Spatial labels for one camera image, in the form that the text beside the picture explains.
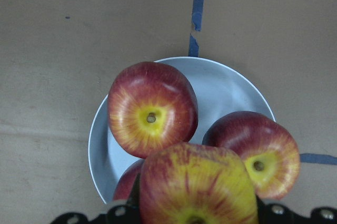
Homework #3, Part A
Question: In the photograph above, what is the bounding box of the red apple plate back left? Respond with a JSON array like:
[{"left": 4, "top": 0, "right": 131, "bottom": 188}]
[{"left": 112, "top": 159, "right": 145, "bottom": 201}]

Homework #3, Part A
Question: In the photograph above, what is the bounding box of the red apple plate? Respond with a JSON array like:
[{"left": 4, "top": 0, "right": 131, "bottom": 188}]
[
  {"left": 112, "top": 159, "right": 145, "bottom": 201},
  {"left": 107, "top": 62, "right": 198, "bottom": 158},
  {"left": 202, "top": 111, "right": 301, "bottom": 200}
]

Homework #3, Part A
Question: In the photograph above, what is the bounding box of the light blue plate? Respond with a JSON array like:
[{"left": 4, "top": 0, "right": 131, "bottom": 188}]
[{"left": 88, "top": 56, "right": 275, "bottom": 203}]

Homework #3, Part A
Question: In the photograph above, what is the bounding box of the red apple plate front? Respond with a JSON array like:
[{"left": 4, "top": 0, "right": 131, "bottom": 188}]
[{"left": 107, "top": 62, "right": 198, "bottom": 158}]

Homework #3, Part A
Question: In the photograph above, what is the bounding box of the red apple plate back right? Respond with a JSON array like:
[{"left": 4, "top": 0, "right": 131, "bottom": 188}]
[{"left": 202, "top": 111, "right": 301, "bottom": 200}]

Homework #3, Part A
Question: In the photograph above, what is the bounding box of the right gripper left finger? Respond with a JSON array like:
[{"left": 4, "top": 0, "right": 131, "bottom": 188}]
[{"left": 51, "top": 174, "right": 141, "bottom": 224}]

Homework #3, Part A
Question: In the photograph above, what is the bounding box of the red yellow apple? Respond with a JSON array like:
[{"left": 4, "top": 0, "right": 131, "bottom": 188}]
[{"left": 140, "top": 143, "right": 259, "bottom": 223}]

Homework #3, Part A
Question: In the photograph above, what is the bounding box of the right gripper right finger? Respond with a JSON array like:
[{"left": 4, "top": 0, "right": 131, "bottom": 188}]
[{"left": 256, "top": 197, "right": 336, "bottom": 224}]

